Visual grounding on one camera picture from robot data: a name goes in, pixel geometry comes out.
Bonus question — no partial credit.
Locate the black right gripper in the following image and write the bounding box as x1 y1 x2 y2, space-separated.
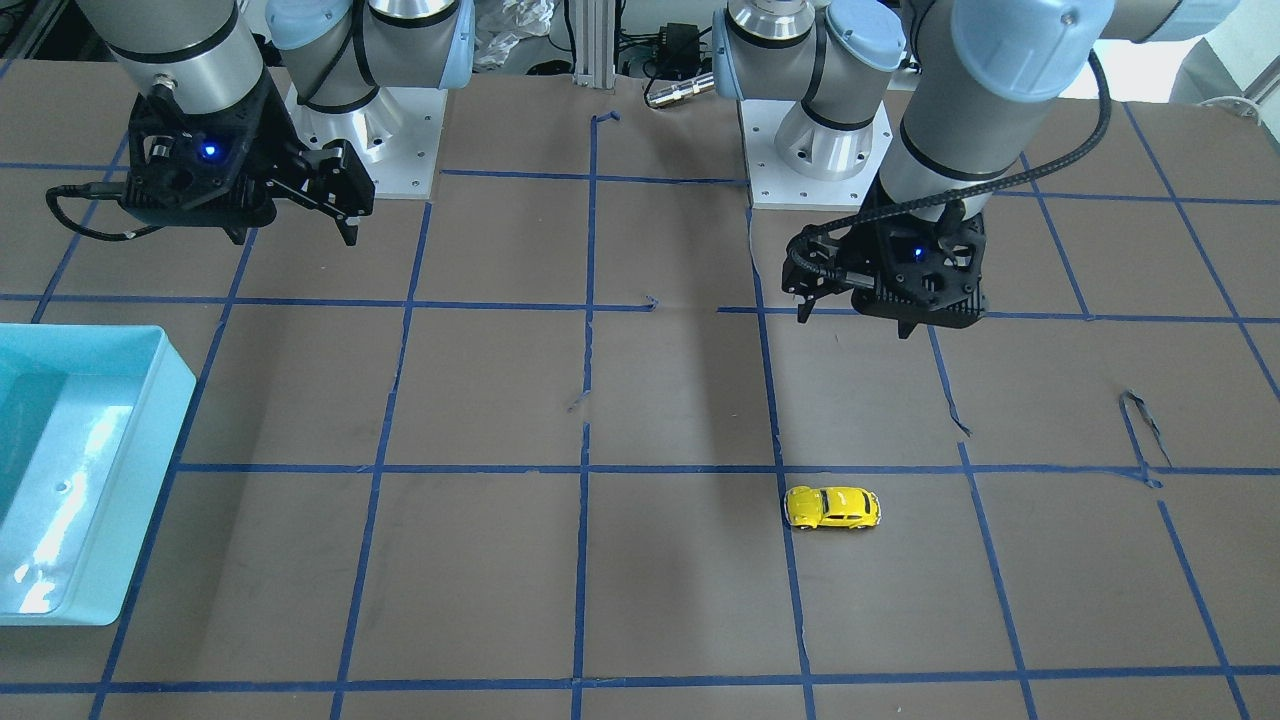
262 140 375 247

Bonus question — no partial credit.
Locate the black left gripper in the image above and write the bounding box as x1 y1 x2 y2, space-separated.
783 223 901 324

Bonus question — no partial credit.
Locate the yellow beetle toy car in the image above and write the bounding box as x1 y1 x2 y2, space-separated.
783 486 882 530

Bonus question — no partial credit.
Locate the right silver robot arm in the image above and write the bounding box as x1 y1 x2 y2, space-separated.
46 1 475 246

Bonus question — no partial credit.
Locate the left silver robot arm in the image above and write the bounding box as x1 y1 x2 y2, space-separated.
710 1 1236 338

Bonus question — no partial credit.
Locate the black power adapter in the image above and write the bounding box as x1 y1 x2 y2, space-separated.
654 23 701 78

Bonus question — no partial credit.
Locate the light blue plastic bin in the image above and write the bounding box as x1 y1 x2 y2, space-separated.
1 323 195 626

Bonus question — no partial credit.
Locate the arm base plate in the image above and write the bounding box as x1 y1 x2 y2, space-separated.
739 100 893 213
285 86 449 201

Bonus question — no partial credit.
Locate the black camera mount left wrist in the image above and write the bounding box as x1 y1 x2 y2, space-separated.
851 201 988 340

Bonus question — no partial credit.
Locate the black camera mount wrist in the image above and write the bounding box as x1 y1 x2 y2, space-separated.
120 70 307 246
851 201 988 340

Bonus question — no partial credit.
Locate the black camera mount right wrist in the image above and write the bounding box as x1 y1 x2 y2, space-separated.
120 70 307 246

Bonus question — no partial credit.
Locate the aluminium frame post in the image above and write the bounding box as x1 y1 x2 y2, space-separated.
564 0 620 94

